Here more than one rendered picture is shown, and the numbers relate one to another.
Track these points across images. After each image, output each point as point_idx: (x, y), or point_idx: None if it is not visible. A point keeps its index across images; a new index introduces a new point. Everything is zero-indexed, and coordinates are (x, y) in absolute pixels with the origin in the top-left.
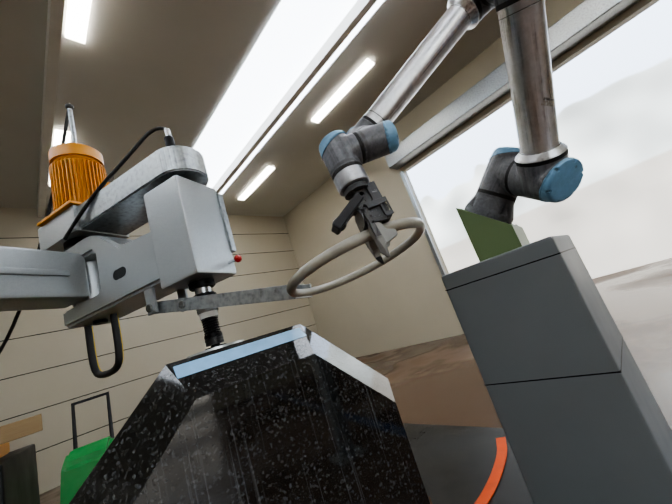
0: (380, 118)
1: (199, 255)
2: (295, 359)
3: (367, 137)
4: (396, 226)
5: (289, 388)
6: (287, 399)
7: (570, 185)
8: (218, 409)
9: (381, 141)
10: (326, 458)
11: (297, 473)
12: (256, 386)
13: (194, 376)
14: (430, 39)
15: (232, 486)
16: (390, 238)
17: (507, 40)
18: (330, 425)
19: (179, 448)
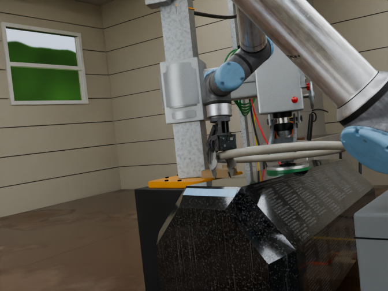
0: (242, 44)
1: (262, 99)
2: (215, 208)
3: (211, 84)
4: (227, 156)
5: (210, 221)
6: (209, 226)
7: (380, 160)
8: (185, 215)
9: (216, 87)
10: (222, 261)
11: (209, 258)
12: (197, 213)
13: (186, 196)
14: None
15: (187, 245)
16: (213, 167)
17: None
18: (226, 249)
19: (174, 222)
